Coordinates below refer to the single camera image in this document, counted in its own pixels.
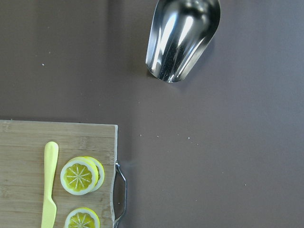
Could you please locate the upper lemon slice behind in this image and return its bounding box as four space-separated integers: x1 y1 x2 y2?
85 156 105 192

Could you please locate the lemon slice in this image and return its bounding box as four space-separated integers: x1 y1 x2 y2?
85 156 105 192
64 207 100 228
60 157 98 195

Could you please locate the shiny steel scoop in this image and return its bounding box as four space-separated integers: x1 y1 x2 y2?
145 0 221 83

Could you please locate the upper lemon slice front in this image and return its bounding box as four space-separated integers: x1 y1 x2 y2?
60 157 98 195

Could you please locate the lower lemon slice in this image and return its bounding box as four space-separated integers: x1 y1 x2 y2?
64 207 100 228

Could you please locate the bamboo cutting board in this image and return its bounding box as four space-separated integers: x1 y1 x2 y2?
0 120 126 228

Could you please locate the yellow plastic knife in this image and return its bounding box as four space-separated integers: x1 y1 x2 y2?
41 142 59 228

